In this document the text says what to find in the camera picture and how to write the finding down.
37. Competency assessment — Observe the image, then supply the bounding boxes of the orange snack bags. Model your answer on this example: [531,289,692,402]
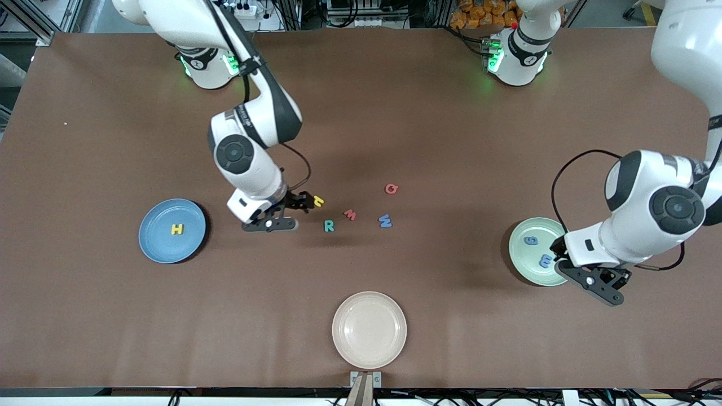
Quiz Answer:
[450,0,522,30]

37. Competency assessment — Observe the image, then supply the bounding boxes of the blue plate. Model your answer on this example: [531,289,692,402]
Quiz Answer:
[139,198,207,264]

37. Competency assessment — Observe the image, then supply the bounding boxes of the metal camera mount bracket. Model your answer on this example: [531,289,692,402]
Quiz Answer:
[345,371,382,406]

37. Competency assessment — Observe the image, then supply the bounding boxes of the aluminium frame profile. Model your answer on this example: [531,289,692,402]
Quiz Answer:
[0,0,55,47]

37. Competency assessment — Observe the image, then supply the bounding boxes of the beige plate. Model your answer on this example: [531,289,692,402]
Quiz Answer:
[332,291,408,370]

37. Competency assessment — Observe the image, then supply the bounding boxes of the green plate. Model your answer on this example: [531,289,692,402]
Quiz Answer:
[508,217,570,287]

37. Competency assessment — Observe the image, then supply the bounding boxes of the white power strip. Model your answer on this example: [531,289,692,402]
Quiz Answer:
[226,0,259,19]

